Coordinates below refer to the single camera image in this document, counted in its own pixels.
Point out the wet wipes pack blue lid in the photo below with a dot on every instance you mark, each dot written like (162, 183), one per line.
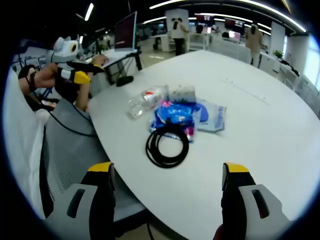
(212, 116)

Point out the black laptop stand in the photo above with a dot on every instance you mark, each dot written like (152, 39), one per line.
(138, 63)

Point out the green potted plant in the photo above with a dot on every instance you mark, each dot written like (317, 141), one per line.
(278, 53)

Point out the red wall screen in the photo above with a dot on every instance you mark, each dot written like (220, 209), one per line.
(206, 17)
(233, 23)

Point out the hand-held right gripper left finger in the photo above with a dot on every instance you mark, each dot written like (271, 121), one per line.
(100, 200)

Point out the grey mesh office chair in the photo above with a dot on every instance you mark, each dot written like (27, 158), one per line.
(72, 155)

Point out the white table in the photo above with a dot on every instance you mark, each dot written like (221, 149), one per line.
(250, 140)

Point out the clear plastic water bottle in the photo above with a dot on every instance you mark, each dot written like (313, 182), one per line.
(146, 100)

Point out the black oval case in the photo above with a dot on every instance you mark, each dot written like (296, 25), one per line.
(125, 80)

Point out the person's right hand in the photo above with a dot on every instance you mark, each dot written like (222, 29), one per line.
(219, 233)

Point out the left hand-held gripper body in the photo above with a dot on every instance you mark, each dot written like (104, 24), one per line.
(62, 51)

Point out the person's left hand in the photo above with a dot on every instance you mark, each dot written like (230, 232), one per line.
(46, 76)

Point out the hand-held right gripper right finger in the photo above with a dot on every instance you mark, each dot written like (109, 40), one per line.
(237, 200)

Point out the blue tissue pack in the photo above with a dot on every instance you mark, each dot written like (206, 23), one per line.
(172, 115)

